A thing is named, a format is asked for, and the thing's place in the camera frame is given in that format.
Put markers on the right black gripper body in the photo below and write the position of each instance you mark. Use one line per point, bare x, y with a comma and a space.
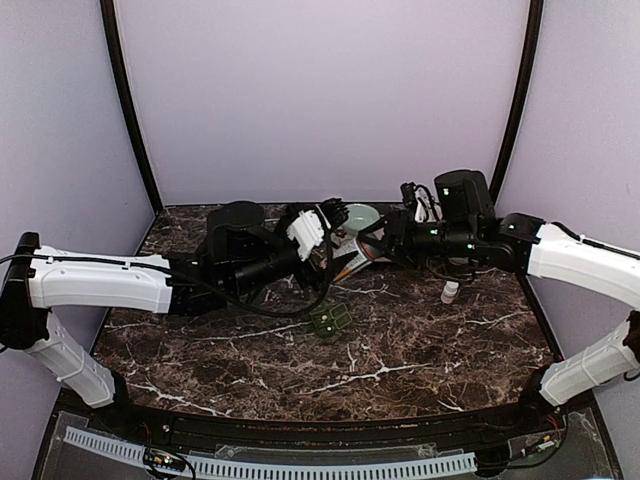
450, 241

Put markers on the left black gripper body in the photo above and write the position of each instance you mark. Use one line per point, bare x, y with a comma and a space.
257, 275

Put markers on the large grey-capped pill bottle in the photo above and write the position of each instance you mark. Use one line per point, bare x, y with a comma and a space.
351, 257

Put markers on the green weekly pill organizer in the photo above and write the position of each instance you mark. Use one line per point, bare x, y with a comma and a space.
329, 321

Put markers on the small white pill bottle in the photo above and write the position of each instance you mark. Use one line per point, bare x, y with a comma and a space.
449, 292

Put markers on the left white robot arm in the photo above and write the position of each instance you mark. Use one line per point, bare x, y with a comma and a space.
238, 257

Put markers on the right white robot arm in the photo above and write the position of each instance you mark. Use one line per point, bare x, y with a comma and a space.
520, 243

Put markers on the celadon bowl on plate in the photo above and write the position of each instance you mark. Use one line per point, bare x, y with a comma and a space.
360, 216

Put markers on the floral square ceramic plate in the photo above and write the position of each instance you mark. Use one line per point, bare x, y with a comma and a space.
382, 254

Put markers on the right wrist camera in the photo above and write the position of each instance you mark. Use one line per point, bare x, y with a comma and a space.
420, 202

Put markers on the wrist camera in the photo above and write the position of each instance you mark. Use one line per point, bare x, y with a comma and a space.
420, 202
309, 227

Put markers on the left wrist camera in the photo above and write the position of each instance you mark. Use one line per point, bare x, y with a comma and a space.
309, 227

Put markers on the black front rail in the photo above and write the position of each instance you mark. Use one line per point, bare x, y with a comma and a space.
482, 429

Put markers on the white slotted cable duct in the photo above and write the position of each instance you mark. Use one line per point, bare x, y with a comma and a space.
234, 462

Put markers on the right black frame post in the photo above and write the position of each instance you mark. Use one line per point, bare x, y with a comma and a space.
520, 93

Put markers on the black frame post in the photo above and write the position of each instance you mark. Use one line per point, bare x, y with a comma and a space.
520, 93
126, 101

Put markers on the left black frame post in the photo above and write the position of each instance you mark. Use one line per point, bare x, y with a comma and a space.
126, 101

